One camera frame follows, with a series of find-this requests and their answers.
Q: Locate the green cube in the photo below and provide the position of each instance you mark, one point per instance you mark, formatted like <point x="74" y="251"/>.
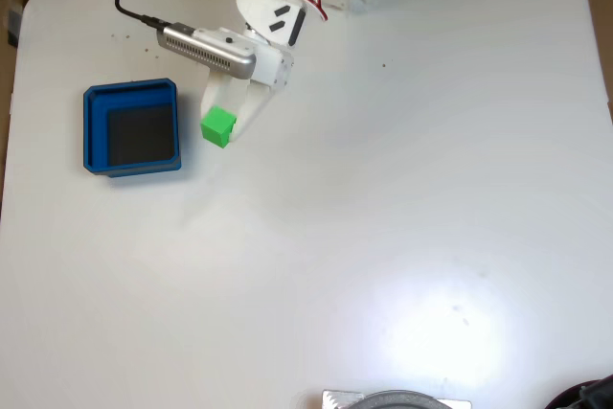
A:
<point x="216" y="126"/>

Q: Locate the blue square box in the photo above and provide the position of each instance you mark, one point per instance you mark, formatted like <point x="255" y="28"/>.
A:
<point x="96" y="131"/>

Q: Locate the grey round object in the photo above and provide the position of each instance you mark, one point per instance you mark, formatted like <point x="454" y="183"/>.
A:
<point x="402" y="401"/>

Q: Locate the silver bar camera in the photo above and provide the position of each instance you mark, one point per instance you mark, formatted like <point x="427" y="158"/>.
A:
<point x="206" y="52"/>

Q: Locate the black object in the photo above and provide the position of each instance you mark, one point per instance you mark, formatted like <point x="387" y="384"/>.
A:
<point x="598" y="394"/>

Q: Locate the dark maroon round object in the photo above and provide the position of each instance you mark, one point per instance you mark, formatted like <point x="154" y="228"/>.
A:
<point x="565" y="399"/>

